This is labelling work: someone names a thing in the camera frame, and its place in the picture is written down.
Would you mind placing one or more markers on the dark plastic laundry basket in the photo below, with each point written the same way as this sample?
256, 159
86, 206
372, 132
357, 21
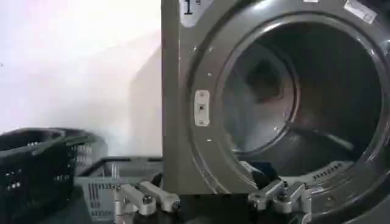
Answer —
33, 173

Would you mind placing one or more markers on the grey plastic laundry basket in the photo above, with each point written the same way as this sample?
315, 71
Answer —
103, 182

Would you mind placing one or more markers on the white number label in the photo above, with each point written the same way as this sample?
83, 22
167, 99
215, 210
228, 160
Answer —
195, 10

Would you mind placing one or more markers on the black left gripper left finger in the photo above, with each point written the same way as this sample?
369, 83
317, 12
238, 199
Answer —
143, 199

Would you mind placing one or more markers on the grey dryer with round opening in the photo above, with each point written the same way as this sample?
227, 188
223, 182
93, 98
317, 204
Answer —
195, 61

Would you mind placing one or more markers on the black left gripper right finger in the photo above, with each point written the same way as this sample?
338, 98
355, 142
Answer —
275, 196

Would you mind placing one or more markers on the white rectangular sticker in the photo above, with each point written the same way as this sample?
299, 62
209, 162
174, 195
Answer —
359, 10

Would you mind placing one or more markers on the dark blue garment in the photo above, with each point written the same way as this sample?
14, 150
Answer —
263, 172

